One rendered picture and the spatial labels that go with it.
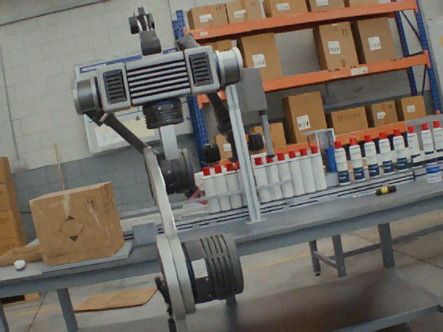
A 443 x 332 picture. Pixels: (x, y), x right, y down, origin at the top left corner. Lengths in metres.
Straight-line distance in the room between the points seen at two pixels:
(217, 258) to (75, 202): 0.92
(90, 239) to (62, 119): 4.81
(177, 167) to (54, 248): 0.68
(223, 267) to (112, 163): 5.56
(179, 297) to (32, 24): 5.99
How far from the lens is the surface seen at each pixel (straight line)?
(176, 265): 1.62
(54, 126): 7.19
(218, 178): 2.80
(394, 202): 2.50
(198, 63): 2.11
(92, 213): 2.42
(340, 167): 2.88
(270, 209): 2.81
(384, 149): 2.93
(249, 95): 2.68
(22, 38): 7.36
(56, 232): 2.48
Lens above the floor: 1.26
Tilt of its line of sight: 3 degrees down
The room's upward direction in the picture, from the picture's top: 11 degrees counter-clockwise
